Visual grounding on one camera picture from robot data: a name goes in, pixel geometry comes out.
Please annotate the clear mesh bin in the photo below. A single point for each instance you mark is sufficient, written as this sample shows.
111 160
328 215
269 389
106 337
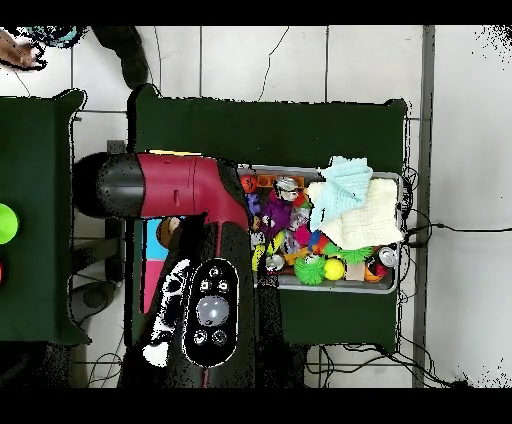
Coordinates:
360 286

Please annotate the person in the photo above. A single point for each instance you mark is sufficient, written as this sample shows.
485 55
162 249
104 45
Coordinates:
128 60

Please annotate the green spiky ball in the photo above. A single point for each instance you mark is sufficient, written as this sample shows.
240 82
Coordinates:
310 271

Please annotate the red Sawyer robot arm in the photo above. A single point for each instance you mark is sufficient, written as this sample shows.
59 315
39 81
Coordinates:
176 184

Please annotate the purple spiky ball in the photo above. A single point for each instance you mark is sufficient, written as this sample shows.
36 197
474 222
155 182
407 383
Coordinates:
276 212

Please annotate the crushed silver can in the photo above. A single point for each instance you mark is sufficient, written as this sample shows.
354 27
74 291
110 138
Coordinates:
287 187

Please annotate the yellow ball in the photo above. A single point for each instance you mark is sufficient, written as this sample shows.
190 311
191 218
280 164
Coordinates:
334 269

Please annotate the lime green ball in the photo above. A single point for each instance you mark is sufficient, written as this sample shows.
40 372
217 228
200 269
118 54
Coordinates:
7 224

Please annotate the cream waffle cloth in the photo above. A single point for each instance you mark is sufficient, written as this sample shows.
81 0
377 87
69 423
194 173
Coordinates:
368 224

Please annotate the beige wooden block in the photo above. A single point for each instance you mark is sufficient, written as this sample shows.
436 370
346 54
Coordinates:
355 272

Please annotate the orange ball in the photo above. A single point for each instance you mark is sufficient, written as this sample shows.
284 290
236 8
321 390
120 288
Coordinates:
248 184

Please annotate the wooden box with three holes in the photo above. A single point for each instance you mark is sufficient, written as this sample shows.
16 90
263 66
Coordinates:
154 248

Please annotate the orange plastic toy block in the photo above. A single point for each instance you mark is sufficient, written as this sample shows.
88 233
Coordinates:
266 180

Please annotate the dark green table cloth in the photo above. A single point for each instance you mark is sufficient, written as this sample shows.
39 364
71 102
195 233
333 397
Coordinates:
300 124

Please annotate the person's hand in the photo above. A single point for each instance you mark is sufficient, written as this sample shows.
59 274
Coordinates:
18 54

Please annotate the mint waffle cloth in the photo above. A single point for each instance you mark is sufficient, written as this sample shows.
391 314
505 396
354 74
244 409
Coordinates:
344 184

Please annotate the green covered side table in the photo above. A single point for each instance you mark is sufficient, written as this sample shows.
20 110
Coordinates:
36 300

